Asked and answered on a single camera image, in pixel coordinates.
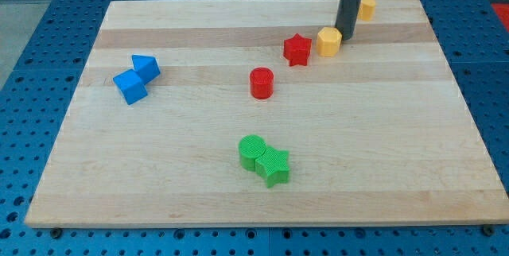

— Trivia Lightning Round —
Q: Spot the red cylinder block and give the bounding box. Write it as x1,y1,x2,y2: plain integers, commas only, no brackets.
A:
249,67,274,99

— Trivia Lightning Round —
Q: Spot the green star block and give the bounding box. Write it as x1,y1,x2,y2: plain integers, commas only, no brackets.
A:
255,146,290,188

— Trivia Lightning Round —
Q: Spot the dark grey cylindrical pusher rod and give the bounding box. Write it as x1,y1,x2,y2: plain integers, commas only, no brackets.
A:
335,0,361,41

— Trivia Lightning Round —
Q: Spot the blue triangle block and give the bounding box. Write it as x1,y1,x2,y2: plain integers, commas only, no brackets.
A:
131,55,161,84

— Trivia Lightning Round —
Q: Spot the yellow hexagon block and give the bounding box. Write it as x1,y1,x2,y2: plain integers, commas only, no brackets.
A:
317,27,342,57

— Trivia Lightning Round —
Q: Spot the green cylinder block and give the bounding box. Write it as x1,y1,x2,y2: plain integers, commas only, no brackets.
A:
238,134,266,171

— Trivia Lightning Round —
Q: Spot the wooden board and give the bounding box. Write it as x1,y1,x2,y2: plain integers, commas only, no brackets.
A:
25,0,508,228

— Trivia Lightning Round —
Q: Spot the red star block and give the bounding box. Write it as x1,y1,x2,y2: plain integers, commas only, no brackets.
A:
283,33,312,67

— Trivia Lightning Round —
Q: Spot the yellow pentagon block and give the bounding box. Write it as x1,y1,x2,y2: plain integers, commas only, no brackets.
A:
357,0,376,21

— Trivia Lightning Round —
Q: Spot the blue cube block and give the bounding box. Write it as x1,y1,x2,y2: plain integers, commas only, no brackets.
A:
113,69,148,105

